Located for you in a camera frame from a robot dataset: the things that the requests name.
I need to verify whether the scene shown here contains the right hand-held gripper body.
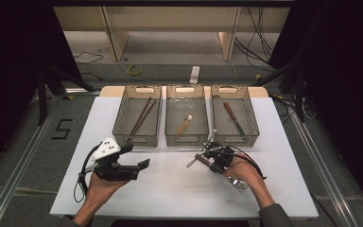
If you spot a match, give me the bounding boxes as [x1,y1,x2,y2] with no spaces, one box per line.
[201,129,235,174]

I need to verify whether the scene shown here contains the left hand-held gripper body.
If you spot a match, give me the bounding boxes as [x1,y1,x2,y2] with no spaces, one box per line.
[81,136,141,183]

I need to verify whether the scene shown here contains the translucent grey plastic basket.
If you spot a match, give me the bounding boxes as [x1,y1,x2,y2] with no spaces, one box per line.
[211,84,261,148]
[112,84,164,148]
[164,84,210,148]

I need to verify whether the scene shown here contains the small whisk with wooden handle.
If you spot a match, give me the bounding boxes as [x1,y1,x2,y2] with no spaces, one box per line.
[176,114,194,135]

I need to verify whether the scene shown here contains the dark brown chopstick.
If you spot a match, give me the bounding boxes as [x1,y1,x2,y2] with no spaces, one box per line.
[127,99,158,142]
[129,96,153,136]

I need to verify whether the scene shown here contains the brown stick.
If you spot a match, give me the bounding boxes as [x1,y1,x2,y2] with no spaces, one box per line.
[222,101,248,137]

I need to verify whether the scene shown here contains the person's right hand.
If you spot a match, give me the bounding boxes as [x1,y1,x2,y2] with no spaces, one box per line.
[225,153,263,187]

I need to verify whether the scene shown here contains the person's left hand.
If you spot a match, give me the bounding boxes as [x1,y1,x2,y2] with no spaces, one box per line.
[86,173,130,207]

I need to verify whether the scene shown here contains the white power strip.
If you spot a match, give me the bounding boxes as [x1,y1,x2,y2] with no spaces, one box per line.
[189,65,200,85]

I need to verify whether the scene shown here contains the black tripod stand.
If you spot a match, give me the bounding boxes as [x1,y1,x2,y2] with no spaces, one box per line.
[252,58,306,123]
[36,64,97,127]

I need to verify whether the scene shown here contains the black curtain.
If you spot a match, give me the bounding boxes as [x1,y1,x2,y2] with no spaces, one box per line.
[0,0,84,181]
[268,0,363,218]

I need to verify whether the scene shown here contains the beige wooden shelf unit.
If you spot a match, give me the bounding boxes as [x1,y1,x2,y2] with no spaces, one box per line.
[53,6,291,62]

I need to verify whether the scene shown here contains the left hand-held gripper black cable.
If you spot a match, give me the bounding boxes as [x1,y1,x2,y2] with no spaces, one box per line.
[73,143,103,204]

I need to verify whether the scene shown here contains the hand-held gripper black cable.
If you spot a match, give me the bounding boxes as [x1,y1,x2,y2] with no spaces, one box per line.
[73,143,103,204]
[226,145,268,181]

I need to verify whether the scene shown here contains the right hand-held gripper black cable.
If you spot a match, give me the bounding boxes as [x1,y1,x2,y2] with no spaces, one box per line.
[226,145,268,181]

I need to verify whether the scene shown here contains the short aluminium rail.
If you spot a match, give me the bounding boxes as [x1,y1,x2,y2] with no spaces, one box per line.
[63,87,102,96]

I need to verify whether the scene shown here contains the short black floor cable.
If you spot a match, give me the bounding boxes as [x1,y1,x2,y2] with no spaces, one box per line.
[81,71,104,81]

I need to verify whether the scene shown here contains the yellow cable coil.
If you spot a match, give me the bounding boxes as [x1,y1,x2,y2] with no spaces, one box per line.
[128,64,144,77]

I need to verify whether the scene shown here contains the tangled black floor cables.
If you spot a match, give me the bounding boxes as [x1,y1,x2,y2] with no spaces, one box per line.
[272,94,317,125]

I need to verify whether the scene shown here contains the white power strip cable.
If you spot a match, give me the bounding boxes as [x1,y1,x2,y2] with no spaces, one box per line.
[198,51,238,87]

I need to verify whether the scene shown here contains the thin black floor cable loop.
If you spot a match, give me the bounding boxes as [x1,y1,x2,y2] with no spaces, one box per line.
[74,50,105,65]

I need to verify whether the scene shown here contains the long aluminium floor rail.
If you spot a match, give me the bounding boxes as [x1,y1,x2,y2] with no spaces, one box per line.
[0,94,60,227]
[287,108,360,227]

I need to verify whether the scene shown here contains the bundle of black cables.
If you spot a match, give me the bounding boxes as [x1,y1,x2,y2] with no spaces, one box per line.
[233,6,275,73]

